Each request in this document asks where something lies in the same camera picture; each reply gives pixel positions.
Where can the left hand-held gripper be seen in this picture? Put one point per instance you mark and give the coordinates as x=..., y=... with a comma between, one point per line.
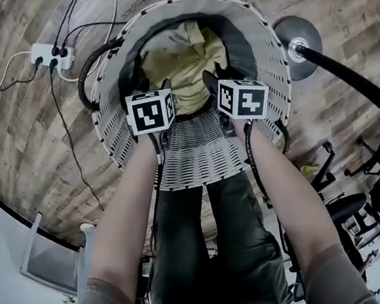
x=148, y=113

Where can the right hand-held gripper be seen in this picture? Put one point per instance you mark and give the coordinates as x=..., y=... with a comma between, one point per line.
x=249, y=102

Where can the yellow clothes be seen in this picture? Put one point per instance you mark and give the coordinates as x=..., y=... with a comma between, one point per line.
x=183, y=63

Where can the black floor stand with pole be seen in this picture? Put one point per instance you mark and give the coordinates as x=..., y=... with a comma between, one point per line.
x=298, y=26

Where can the person's left forearm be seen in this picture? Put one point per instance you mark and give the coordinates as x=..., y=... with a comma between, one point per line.
x=126, y=223

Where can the person's right forearm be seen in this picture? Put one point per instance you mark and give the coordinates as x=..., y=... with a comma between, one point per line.
x=291, y=204

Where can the white woven laundry basket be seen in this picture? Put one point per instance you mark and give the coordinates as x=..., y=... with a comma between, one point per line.
x=196, y=147

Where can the white power strip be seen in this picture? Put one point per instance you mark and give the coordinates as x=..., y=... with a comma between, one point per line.
x=45, y=52

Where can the person's dark trousers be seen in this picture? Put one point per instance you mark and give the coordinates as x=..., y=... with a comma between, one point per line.
x=214, y=247

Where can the black mesh office chair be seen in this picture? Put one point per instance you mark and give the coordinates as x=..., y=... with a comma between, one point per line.
x=346, y=205

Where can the white desk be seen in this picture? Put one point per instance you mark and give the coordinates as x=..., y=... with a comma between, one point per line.
x=46, y=263

